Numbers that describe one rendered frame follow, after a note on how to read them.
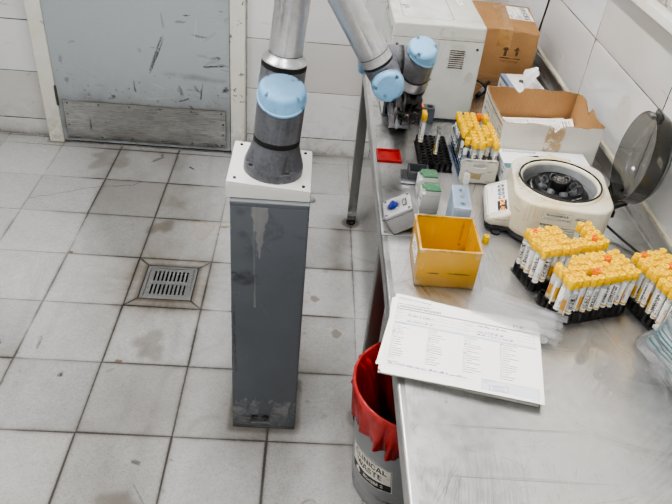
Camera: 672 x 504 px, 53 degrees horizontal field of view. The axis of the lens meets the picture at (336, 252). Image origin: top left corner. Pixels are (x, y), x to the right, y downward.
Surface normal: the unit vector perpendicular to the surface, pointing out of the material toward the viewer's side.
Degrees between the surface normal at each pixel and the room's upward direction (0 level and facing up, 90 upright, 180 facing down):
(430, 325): 0
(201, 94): 90
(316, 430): 0
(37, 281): 0
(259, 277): 90
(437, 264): 90
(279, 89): 9
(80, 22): 90
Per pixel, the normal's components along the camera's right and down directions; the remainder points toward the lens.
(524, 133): 0.03, 0.65
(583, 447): 0.08, -0.80
